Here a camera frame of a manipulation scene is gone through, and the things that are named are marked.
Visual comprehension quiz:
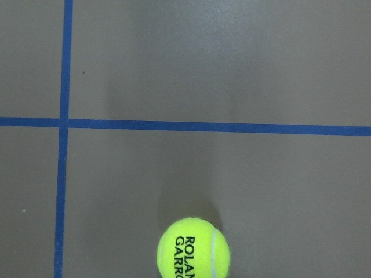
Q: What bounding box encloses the yellow tennis ball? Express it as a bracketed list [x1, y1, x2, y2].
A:
[156, 218, 231, 278]

